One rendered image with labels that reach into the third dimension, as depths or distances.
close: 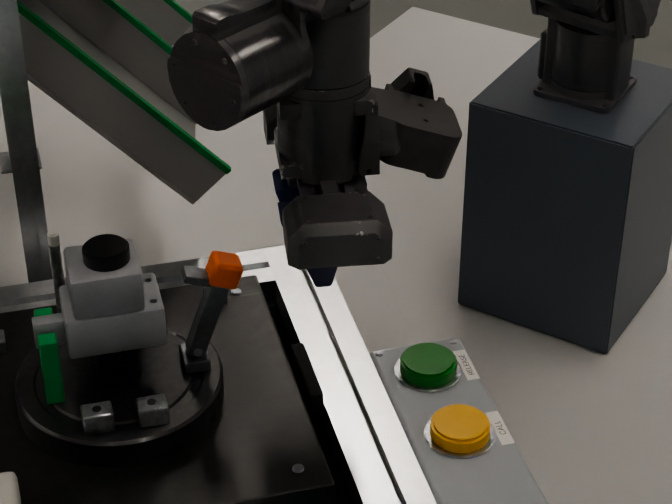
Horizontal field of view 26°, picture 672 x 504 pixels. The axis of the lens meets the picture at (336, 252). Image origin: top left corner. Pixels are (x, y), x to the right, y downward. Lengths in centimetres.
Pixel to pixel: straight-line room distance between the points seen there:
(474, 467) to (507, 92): 35
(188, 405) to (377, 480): 13
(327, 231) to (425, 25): 93
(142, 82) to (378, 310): 28
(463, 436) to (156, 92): 45
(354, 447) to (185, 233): 45
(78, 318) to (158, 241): 43
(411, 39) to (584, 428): 69
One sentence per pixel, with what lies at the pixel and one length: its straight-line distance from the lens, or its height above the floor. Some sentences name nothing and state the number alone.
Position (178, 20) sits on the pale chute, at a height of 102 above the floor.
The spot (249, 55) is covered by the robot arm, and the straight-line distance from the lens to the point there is 80.
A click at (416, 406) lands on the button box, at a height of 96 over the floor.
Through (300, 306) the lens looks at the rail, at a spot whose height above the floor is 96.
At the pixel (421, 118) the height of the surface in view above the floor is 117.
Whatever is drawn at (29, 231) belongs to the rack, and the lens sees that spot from 115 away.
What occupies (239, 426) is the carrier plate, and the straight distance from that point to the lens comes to 98.
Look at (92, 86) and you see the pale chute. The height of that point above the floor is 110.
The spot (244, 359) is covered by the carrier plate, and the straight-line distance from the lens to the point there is 103.
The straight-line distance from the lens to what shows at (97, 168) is 148.
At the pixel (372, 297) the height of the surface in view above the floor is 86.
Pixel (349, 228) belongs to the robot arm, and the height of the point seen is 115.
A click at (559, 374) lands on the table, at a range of 121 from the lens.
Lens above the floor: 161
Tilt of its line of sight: 34 degrees down
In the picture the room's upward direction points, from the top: straight up
